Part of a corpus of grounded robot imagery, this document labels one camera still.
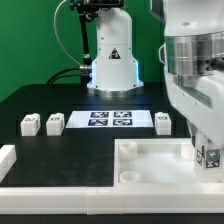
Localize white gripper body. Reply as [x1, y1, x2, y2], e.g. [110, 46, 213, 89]
[165, 71, 224, 148]

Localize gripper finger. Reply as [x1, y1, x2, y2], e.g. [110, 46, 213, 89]
[206, 149, 220, 162]
[188, 123, 197, 148]

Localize white square tabletop tray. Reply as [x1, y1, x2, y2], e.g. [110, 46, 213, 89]
[113, 138, 224, 188]

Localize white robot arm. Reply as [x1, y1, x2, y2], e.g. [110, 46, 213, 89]
[84, 0, 224, 163]

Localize white U-shaped fence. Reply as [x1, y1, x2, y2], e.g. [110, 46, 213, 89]
[0, 142, 224, 215]

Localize white sheet with markers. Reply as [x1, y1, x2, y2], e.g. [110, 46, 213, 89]
[66, 110, 153, 128]

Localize black cables at base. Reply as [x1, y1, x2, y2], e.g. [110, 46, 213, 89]
[45, 65, 93, 85]

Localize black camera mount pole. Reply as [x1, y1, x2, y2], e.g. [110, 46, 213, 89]
[69, 0, 125, 86]

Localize grey cable loop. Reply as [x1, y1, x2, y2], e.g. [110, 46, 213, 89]
[53, 0, 83, 67]

